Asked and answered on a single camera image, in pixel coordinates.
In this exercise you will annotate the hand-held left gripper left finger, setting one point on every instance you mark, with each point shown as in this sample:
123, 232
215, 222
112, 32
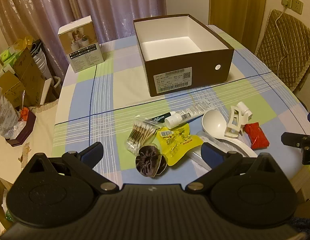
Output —
93, 153

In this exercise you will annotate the brown cardboard shoe box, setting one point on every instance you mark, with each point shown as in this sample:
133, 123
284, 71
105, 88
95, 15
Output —
202, 75

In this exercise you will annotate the yellow snack packet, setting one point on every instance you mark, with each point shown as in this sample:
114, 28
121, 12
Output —
175, 145

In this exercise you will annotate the white hair claw clip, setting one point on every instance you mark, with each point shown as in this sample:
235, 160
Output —
236, 122

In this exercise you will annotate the dark fleece clothing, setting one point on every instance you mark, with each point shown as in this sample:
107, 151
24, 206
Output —
304, 230

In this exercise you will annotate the bag of cotton swabs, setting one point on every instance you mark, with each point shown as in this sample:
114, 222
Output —
141, 135

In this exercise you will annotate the beige printed cloth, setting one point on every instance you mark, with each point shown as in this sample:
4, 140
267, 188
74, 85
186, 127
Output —
37, 130

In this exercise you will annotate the yellow plastic bag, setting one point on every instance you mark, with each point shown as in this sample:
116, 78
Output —
24, 42

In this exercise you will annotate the brown velvet scrunchie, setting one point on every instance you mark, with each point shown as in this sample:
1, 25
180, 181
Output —
150, 161

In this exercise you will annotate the plaid tablecloth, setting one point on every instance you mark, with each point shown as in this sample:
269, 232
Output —
114, 90

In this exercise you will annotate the white plastic ladle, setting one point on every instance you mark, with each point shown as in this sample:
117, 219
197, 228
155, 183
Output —
213, 123

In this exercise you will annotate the green tissue packs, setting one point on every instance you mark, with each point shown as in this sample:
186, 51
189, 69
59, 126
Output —
11, 55

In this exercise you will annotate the white plastic bag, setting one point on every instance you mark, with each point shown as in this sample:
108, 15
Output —
4, 117

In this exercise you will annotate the white wall socket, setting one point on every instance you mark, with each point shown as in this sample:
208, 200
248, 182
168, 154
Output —
297, 5
286, 0

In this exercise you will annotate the maroon box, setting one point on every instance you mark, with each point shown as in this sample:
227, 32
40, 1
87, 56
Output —
22, 132

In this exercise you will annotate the purple curtain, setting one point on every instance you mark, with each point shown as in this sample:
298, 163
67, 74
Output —
99, 2

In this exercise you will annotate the large cardboard box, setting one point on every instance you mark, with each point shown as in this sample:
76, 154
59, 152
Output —
32, 80

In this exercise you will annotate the white cream tube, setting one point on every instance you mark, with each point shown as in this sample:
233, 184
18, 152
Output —
187, 113

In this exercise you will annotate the red packet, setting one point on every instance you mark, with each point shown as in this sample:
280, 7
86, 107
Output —
256, 136

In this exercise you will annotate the chair with quilted cover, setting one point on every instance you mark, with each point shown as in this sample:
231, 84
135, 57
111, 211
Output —
285, 50

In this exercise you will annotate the white product box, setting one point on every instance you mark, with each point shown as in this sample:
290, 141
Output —
84, 50

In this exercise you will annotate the gold curtain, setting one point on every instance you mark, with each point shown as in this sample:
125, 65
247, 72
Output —
237, 7

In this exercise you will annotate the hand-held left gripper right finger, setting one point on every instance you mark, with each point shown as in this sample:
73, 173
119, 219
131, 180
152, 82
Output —
210, 153

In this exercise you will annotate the dark green lip gel tube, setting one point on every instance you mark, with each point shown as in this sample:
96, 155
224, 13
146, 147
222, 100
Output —
158, 117

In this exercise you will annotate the small cardboard box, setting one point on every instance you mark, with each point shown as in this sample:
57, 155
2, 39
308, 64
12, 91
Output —
8, 87

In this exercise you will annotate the clear floss pick box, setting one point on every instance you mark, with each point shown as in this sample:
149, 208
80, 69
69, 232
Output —
195, 158

